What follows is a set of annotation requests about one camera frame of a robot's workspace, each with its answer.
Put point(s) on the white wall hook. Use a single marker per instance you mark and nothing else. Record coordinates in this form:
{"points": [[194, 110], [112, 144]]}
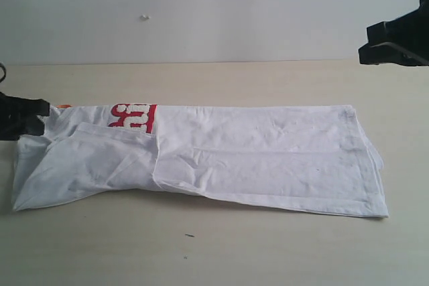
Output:
{"points": [[144, 17]]}

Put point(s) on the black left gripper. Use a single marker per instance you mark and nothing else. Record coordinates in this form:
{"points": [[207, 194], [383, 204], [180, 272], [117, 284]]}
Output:
{"points": [[21, 116]]}

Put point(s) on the white t-shirt red lettering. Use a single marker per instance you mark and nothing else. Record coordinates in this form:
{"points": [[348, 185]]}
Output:
{"points": [[314, 159]]}

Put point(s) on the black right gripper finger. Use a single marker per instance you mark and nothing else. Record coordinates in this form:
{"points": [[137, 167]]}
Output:
{"points": [[402, 41]]}

